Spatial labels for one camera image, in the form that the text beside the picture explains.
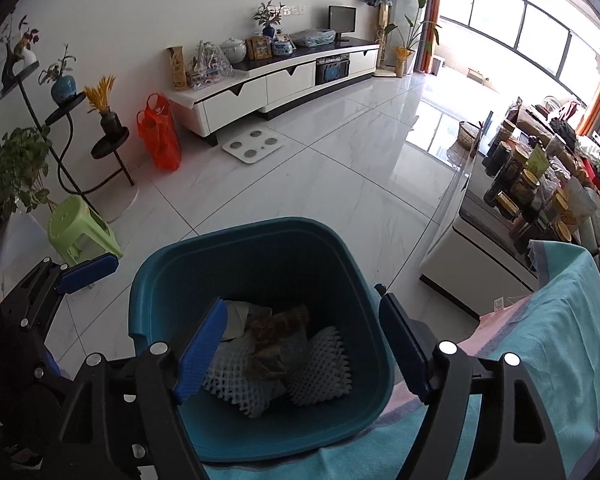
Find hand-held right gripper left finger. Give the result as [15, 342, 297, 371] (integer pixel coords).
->
[45, 297, 229, 480]

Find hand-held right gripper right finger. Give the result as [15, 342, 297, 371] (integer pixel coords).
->
[376, 284, 567, 480]

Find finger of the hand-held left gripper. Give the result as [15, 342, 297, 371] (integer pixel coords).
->
[0, 253, 120, 333]

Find white foam fruit net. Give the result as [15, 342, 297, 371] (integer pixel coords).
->
[285, 326, 354, 406]
[202, 330, 288, 418]

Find teal plastic trash bin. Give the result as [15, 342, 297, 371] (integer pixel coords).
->
[128, 216, 398, 463]

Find green plastic stool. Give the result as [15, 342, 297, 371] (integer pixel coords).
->
[47, 195, 123, 267]

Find brown snack packet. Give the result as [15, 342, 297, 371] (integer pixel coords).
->
[245, 304, 312, 381]

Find green trailing potted plant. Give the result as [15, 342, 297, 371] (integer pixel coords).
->
[0, 127, 57, 267]

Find white and grey coffee table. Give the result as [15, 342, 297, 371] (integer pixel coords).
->
[420, 120, 542, 313]

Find black tiered plant stand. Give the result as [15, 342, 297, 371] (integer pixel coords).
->
[0, 60, 136, 211]

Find orange plastic bag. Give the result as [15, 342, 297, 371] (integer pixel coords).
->
[137, 92, 182, 171]

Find yellow wheat in dark vase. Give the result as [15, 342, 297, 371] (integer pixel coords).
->
[83, 75, 124, 136]

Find small plant in blue vase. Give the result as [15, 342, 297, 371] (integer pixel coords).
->
[39, 45, 79, 106]

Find group of glass jars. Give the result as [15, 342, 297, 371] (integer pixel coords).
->
[482, 120, 597, 247]

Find white bathroom scale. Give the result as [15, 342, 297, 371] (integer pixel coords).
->
[222, 129, 281, 163]

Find woven basket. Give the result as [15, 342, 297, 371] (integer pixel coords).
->
[457, 121, 484, 149]

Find tall brown box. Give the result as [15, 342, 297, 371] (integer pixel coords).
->
[167, 46, 189, 92]

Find white vase with red flowers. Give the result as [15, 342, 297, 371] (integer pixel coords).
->
[0, 15, 42, 68]

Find clear plastic gift bag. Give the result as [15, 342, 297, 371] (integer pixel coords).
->
[187, 40, 233, 91]

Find white ceramic jar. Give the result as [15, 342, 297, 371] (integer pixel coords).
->
[220, 36, 248, 65]

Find white tv cabinet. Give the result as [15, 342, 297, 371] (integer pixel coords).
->
[162, 42, 383, 137]

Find pile of clothes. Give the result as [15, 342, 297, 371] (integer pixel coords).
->
[545, 97, 600, 202]

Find yellow flowers in pot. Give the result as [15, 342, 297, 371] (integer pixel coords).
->
[395, 46, 417, 77]

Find tall leafy potted plant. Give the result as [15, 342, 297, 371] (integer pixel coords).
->
[385, 0, 442, 76]

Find plastic wrapped bundle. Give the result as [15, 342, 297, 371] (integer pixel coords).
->
[289, 28, 337, 49]

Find small black monitor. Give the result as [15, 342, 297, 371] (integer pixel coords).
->
[328, 5, 357, 43]

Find large window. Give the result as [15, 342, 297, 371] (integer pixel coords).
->
[437, 0, 600, 111]

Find wooden picture frame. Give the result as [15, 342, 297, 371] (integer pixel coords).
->
[245, 36, 272, 61]

